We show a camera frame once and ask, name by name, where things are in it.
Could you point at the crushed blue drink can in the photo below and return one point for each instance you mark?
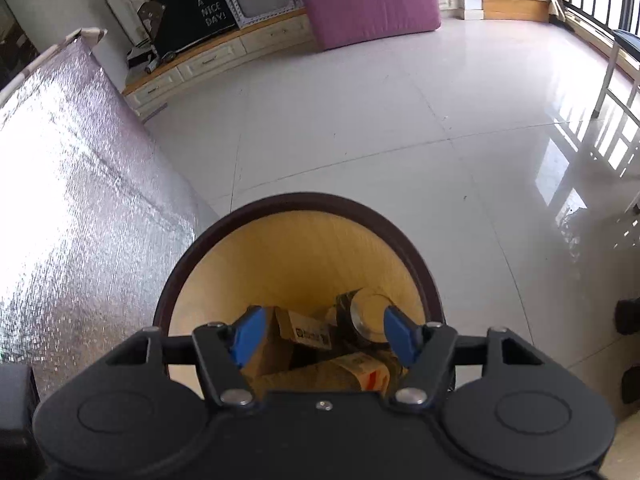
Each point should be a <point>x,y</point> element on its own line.
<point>367,315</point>

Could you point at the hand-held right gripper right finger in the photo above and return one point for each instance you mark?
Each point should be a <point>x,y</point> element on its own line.
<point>400,335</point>

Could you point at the brown cardboard box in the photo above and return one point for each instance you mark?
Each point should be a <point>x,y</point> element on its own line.
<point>272,345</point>

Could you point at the yellow bin with brown rim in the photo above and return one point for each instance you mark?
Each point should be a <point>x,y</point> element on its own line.
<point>300,250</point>

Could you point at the white chair with blue cushion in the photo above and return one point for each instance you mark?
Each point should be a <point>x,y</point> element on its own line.
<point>607,80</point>

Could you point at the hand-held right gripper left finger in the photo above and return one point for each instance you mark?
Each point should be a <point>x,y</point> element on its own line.
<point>247,335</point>

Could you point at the brownish plastic wrapper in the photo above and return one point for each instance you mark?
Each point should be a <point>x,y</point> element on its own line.
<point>350,370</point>

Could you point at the small black object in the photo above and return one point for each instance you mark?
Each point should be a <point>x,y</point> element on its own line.
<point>632,385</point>
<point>629,316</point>

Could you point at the black lettered sign board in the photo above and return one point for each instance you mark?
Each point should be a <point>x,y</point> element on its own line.
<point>190,15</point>

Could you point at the cream low cabinet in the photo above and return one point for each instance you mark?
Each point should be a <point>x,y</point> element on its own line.
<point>210,60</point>

